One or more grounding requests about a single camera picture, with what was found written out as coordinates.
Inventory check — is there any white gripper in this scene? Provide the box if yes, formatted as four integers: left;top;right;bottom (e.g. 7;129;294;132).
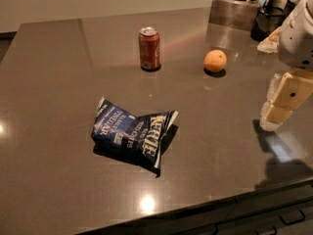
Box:
259;0;313;131

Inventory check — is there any orange fruit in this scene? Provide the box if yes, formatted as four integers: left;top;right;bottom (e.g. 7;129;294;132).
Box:
203;50;227;72

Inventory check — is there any steel snack dispenser base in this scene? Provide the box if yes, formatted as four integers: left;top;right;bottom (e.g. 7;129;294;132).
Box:
208;0;257;31

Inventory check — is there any black wire basket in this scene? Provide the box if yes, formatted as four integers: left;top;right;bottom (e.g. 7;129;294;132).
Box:
250;6;284;41

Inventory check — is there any red coke can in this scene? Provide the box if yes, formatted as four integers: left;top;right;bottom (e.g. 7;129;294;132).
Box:
138;26;160;71

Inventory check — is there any blue kettle chip bag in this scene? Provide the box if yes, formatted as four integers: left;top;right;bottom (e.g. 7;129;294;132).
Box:
91;98;178;176

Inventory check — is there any white snack packet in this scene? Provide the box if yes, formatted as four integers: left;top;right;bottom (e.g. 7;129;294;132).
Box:
257;27;281;54

